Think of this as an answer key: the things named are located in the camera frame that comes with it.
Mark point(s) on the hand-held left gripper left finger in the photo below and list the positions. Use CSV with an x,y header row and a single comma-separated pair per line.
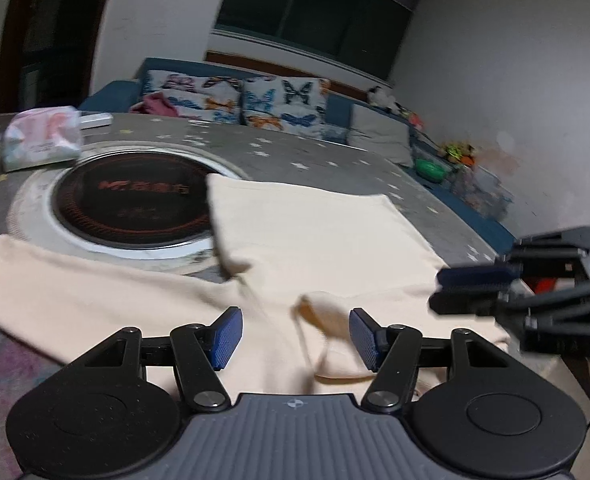
x,y
227,336

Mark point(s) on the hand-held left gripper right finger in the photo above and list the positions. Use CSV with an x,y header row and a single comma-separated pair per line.
x,y
365,340

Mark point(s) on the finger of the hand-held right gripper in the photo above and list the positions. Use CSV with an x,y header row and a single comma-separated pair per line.
x,y
462,303
475,277

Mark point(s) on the cream garment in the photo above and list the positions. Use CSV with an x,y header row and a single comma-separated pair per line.
x,y
325,240

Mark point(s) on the clear plastic storage box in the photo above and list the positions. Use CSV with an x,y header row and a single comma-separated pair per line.
x,y
482,192

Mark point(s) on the yellow and orange toys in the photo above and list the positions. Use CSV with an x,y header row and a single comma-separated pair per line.
x,y
457,152

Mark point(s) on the round built-in induction cooker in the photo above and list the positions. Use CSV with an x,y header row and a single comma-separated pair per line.
x,y
130,205

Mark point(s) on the grey pillow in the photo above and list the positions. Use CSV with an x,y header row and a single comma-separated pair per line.
x,y
381,135

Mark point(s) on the black and white plush toy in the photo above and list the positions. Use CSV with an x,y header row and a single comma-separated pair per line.
x,y
381,98

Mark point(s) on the square butterfly print pillow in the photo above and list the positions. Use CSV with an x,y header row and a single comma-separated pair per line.
x,y
285,107

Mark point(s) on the pink cloth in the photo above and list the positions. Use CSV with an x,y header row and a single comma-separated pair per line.
x,y
155,106

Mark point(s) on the wide butterfly print pillow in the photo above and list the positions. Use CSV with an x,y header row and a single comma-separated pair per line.
x,y
195,95

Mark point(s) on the blue sofa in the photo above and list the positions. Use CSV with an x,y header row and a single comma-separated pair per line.
x,y
115,95

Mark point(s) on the soft tissue pack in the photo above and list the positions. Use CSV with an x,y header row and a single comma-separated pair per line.
x,y
42,135

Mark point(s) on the dark window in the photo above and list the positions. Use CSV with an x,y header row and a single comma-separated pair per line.
x,y
315,7

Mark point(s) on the dark wooden door frame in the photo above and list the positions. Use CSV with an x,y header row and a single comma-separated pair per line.
x,y
55,35

